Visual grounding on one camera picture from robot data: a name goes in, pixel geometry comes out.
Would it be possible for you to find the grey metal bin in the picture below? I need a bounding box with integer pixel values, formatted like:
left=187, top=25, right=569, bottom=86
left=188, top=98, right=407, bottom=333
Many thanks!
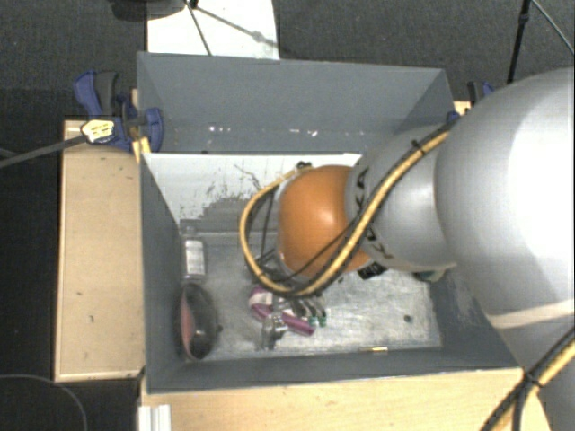
left=135, top=50, right=525, bottom=395

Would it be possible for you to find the clear glass jar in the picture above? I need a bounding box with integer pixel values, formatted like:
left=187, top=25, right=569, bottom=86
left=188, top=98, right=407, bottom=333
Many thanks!
left=182, top=237, right=208, bottom=283

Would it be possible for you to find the pale wood board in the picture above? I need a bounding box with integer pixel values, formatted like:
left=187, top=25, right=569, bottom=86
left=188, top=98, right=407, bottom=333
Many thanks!
left=53, top=119, right=147, bottom=383

